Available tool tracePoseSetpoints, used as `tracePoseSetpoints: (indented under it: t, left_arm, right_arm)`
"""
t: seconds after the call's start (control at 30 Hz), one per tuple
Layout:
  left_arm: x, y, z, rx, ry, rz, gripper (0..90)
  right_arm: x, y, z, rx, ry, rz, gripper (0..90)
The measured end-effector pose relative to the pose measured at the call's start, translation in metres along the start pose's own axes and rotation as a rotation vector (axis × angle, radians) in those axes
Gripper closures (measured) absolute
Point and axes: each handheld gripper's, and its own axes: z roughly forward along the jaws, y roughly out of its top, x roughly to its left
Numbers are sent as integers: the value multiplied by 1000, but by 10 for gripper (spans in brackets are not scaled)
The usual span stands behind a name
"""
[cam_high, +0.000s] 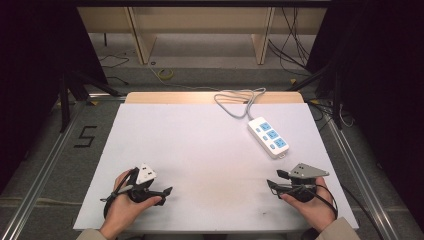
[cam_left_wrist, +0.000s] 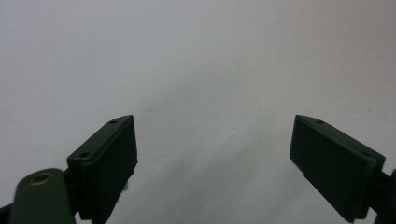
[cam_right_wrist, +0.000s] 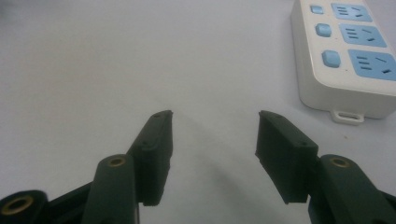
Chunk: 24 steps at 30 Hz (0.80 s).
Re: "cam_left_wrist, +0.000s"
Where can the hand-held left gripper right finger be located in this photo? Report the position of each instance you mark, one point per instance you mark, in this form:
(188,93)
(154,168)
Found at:
(334,169)

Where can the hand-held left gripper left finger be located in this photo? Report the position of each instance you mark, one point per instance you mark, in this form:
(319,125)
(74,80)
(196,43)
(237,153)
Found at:
(104,169)

